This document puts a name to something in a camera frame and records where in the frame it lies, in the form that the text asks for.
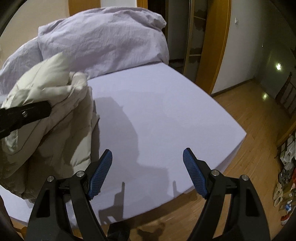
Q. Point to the wooden door frame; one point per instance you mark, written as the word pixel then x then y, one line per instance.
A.
pixel 142 3

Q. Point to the pale grey puffer jacket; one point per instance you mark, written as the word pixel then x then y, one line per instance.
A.
pixel 57 129

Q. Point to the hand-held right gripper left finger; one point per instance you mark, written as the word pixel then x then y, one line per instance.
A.
pixel 101 171

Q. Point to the small glowing light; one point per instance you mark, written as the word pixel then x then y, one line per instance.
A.
pixel 278 66

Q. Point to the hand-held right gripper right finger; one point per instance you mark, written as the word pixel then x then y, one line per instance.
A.
pixel 193 171

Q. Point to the pale slipper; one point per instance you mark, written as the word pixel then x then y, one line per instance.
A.
pixel 278 194

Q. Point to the bed with lilac sheet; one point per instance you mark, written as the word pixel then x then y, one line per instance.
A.
pixel 161 111

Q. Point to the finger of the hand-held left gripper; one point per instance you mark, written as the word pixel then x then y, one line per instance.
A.
pixel 30 112

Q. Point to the wooden wardrobe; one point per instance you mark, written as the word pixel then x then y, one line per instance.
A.
pixel 217 46

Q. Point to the red white shoe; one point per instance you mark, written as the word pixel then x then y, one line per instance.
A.
pixel 286 219

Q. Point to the white plastic bag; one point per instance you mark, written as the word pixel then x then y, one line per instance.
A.
pixel 288 155

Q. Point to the dark wooden chair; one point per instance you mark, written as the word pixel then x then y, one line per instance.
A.
pixel 288 92

